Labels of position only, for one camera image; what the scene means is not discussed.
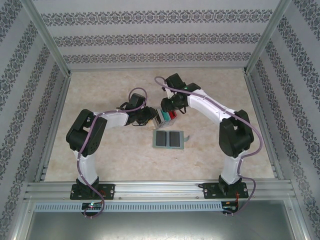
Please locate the red credit card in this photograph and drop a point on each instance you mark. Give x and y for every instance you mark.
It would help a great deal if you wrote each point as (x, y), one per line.
(173, 115)

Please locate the black credit card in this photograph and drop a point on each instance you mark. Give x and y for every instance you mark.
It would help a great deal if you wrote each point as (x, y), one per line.
(160, 117)

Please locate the clear acrylic card box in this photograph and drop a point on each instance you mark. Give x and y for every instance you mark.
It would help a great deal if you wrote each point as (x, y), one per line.
(172, 123)

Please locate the green leather card holder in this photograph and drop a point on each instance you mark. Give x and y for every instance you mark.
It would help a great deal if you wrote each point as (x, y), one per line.
(167, 138)

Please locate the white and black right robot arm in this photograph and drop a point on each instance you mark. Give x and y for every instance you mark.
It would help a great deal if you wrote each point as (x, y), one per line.
(207, 107)

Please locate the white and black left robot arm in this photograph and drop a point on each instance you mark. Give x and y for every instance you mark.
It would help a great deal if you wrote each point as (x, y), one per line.
(115, 120)

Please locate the small circuit board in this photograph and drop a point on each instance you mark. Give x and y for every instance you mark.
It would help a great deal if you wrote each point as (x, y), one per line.
(92, 205)
(230, 206)

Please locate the grey metal panel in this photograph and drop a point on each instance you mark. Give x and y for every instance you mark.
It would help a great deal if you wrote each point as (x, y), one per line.
(160, 227)

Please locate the aluminium cross rail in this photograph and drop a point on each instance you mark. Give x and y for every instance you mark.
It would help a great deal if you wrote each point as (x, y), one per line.
(157, 68)

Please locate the aluminium mounting rail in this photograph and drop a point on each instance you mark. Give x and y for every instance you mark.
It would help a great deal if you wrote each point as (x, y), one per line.
(160, 190)

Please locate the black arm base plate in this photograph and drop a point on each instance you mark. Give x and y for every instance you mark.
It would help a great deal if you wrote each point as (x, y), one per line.
(110, 191)
(210, 191)

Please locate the aluminium side rail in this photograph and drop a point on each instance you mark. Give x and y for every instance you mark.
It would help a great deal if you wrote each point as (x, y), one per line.
(262, 125)

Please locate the aluminium frame post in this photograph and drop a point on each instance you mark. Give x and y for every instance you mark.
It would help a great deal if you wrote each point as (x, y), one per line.
(267, 37)
(48, 40)

